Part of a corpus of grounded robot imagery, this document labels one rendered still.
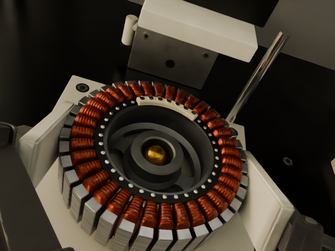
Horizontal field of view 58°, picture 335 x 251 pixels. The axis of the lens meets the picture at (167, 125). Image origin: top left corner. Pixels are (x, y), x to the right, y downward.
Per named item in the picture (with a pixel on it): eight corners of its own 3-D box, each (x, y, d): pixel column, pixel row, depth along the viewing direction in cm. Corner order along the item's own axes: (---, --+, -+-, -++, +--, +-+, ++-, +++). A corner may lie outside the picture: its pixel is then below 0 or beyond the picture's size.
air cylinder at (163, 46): (201, 91, 30) (224, 44, 26) (126, 67, 29) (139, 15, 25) (202, 62, 33) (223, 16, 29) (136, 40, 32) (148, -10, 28)
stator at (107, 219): (229, 282, 17) (262, 259, 14) (25, 237, 15) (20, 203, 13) (224, 134, 25) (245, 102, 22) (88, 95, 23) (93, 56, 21)
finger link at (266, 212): (282, 204, 14) (296, 208, 14) (240, 148, 20) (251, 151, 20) (257, 257, 15) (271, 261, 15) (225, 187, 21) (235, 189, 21)
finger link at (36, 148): (25, 204, 13) (7, 200, 13) (67, 146, 20) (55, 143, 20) (37, 142, 12) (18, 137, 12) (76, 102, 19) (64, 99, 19)
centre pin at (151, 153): (158, 190, 19) (170, 168, 18) (129, 183, 19) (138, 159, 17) (162, 167, 21) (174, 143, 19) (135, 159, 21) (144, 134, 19)
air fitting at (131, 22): (131, 51, 28) (138, 22, 26) (119, 47, 28) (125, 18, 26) (133, 45, 29) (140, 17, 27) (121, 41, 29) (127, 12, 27)
